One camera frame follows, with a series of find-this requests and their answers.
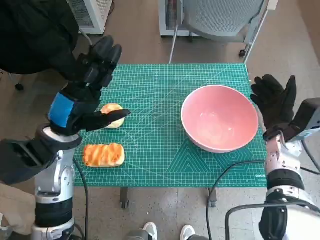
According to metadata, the white unit with grille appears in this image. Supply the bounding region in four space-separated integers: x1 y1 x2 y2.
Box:
158 0 201 38

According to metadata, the grey mesh chair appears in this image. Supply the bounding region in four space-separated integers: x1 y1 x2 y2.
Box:
168 0 272 65

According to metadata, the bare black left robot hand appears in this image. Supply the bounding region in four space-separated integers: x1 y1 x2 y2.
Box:
47 34 132 137

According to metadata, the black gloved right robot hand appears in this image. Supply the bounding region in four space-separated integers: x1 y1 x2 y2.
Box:
249 74 298 131

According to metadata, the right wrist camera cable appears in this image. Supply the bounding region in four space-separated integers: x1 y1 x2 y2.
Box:
299 138 320 175

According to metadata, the green cutting mat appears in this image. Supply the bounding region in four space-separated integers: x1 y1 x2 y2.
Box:
73 63 268 188

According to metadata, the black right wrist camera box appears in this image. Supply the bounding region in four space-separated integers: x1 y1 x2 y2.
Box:
287 97 320 143

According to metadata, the black table leg bracket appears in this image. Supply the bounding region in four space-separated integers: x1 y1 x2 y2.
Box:
208 187 218 208
119 187 130 210

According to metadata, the round toy bread bun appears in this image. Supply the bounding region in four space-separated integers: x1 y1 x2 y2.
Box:
99 103 125 130

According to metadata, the pink bowl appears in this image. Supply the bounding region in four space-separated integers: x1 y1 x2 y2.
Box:
180 84 260 154

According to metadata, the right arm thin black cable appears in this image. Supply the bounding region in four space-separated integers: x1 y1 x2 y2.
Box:
206 159 267 240

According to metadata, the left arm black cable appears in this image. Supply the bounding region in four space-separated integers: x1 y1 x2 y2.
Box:
72 158 90 240

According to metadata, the office chair with casters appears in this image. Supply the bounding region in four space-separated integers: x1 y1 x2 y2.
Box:
6 28 93 91

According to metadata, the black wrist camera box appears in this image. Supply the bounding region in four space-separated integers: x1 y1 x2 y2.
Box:
287 97 320 143
0 138 61 186

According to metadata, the right arm thick black cable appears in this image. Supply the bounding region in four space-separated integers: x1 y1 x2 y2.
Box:
224 203 320 240

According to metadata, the white perforated air unit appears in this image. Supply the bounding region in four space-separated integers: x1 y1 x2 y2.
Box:
66 0 115 35

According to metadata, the person's foot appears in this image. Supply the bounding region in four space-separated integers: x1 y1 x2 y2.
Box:
143 221 158 240
180 224 196 240

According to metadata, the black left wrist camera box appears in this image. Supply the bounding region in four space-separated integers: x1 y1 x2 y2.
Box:
0 138 61 186

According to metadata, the rectangular striped toy bread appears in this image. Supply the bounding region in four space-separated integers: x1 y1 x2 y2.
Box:
82 142 126 168

